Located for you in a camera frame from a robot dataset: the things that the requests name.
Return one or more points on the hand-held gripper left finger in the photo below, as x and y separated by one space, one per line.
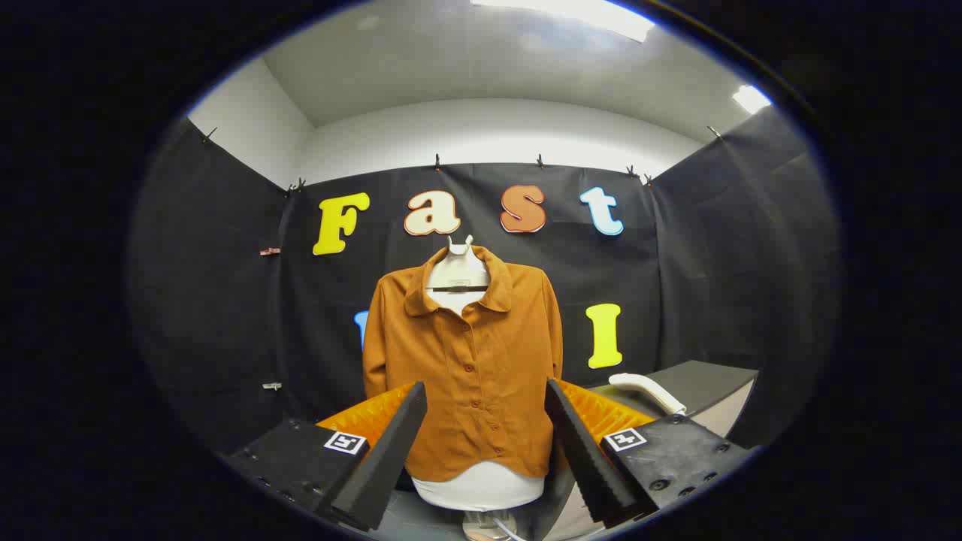
387 458

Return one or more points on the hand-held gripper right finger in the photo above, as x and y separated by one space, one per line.
586 458

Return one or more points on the white garment steamer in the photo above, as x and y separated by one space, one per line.
646 389

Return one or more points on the brown button-up shirt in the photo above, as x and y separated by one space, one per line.
481 361

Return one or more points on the white clothes hanger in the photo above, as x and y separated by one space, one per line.
458 263

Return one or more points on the white mannequin torso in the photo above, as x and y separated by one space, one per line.
481 488

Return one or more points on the grey table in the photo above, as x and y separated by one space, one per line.
706 379

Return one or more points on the black backdrop cloth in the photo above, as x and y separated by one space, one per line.
676 263

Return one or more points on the small ceiling light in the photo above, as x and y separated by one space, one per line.
751 98

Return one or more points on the long ceiling light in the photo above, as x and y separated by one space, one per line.
586 15

